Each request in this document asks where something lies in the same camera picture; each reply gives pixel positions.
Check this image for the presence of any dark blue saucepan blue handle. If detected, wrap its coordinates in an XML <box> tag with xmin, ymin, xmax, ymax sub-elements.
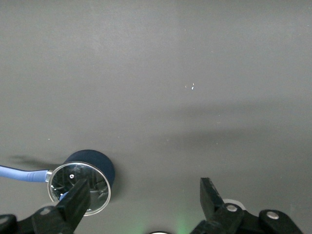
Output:
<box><xmin>0</xmin><ymin>149</ymin><xmax>116</xmax><ymax>216</ymax></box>

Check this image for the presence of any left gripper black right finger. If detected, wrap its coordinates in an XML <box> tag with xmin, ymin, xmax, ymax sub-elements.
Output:
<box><xmin>192</xmin><ymin>177</ymin><xmax>304</xmax><ymax>234</ymax></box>

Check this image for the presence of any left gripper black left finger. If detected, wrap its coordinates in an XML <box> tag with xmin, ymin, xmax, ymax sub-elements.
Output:
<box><xmin>0</xmin><ymin>178</ymin><xmax>92</xmax><ymax>234</ymax></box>

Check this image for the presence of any glass saucepan lid blue knob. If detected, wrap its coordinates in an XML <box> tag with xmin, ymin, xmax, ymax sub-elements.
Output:
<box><xmin>47</xmin><ymin>162</ymin><xmax>112</xmax><ymax>216</ymax></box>

